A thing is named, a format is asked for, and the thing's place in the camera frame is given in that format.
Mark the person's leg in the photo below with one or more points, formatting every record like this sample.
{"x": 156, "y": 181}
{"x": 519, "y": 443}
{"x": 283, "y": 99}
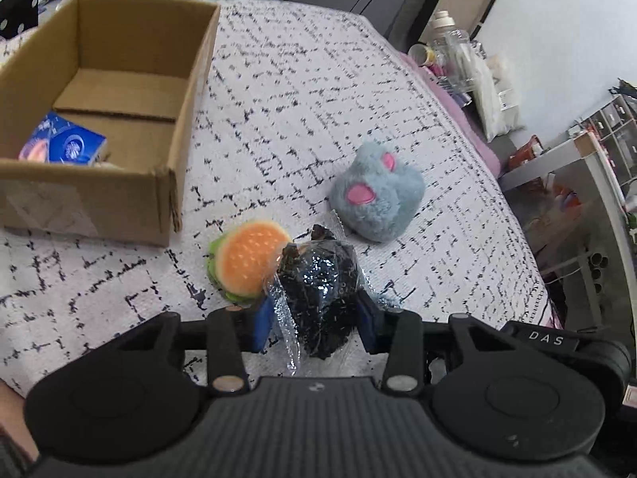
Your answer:
{"x": 15, "y": 418}

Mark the burger squishy toy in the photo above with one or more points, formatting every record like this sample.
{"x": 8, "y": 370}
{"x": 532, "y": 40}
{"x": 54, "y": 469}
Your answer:
{"x": 249, "y": 254}

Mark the blue tissue packet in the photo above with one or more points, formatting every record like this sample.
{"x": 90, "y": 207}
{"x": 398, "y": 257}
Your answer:
{"x": 69, "y": 142}

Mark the brown cardboard box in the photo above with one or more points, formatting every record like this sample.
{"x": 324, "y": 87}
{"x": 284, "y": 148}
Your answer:
{"x": 124, "y": 50}

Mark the red snack bag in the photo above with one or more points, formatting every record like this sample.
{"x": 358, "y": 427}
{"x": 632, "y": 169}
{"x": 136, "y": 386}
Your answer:
{"x": 527, "y": 152}

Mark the black polka dot bag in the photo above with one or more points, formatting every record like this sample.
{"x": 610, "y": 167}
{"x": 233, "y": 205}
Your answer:
{"x": 17, "y": 10}

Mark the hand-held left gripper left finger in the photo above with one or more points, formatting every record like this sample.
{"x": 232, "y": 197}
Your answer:
{"x": 262, "y": 326}

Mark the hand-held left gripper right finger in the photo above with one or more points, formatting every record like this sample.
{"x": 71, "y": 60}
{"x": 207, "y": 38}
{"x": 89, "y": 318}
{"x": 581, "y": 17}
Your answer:
{"x": 368, "y": 321}

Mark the large clear plastic bottle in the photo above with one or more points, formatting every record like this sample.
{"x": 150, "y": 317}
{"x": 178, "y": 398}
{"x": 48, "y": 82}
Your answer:
{"x": 455, "y": 55}

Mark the white desk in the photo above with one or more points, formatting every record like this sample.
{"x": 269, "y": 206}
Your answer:
{"x": 602, "y": 199}

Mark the white plastic bag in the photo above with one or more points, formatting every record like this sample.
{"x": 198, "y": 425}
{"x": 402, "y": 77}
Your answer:
{"x": 495, "y": 99}

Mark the grey-blue plush toy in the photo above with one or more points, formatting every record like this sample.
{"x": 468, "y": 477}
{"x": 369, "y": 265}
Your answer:
{"x": 383, "y": 199}

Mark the grey drawer organizer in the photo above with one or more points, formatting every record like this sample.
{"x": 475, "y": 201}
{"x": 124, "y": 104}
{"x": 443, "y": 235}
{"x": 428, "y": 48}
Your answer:
{"x": 614, "y": 124}

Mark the paper cup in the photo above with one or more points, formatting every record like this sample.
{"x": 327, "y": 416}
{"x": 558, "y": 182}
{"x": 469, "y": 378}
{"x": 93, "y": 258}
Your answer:
{"x": 422, "y": 55}

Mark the white black-checked blanket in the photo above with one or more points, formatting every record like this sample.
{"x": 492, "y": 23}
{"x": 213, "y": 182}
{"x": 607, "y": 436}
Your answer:
{"x": 308, "y": 99}

